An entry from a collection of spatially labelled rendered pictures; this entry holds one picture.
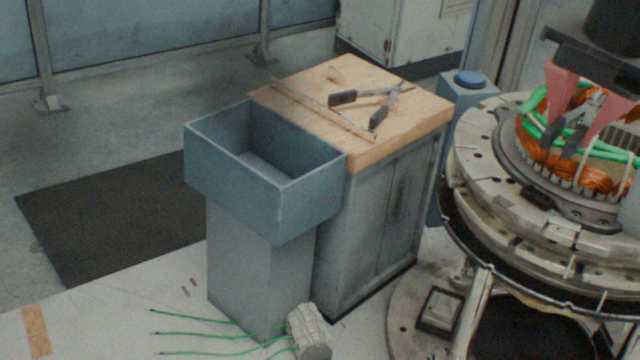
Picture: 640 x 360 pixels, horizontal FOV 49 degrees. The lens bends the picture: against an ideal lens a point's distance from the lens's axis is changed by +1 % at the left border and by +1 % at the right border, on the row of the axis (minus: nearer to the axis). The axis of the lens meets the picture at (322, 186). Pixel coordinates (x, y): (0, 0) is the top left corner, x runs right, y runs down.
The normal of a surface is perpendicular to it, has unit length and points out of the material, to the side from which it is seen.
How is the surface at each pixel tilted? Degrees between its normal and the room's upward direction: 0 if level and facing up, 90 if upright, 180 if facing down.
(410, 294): 0
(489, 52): 90
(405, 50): 90
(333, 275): 90
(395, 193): 90
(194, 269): 0
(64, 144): 0
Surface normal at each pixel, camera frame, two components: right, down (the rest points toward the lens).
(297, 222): 0.72, 0.46
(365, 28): -0.75, 0.27
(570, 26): 0.17, -0.74
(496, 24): -0.02, 0.59
